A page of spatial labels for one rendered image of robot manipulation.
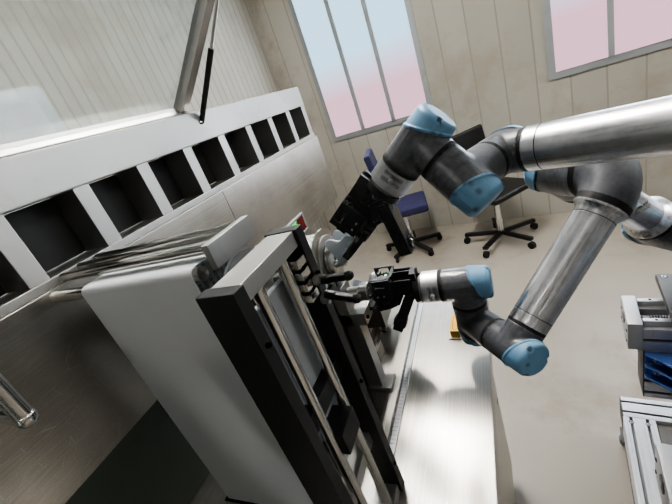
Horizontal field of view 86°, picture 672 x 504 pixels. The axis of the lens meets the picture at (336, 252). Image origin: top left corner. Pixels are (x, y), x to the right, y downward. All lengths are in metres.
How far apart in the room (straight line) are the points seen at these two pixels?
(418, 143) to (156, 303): 0.46
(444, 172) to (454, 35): 2.97
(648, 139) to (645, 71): 2.93
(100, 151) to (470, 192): 0.71
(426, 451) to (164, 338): 0.54
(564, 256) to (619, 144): 0.25
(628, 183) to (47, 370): 1.04
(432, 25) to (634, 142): 3.04
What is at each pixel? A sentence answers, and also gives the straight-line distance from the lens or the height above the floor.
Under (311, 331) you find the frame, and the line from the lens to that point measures 0.48.
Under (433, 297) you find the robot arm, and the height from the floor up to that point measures 1.11.
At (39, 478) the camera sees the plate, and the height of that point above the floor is 1.21.
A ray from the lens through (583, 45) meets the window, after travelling 3.46.
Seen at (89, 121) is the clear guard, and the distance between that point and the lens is 0.91.
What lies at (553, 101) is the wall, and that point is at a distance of 3.52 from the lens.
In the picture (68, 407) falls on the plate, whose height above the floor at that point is 1.26.
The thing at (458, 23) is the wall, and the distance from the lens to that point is 3.53.
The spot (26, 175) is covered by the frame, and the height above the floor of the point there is 1.62.
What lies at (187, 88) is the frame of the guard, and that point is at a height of 1.71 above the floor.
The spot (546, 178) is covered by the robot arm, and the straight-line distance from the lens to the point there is 0.91.
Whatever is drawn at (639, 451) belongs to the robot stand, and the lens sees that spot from 1.68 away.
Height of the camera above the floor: 1.57
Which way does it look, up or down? 22 degrees down
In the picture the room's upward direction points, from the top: 20 degrees counter-clockwise
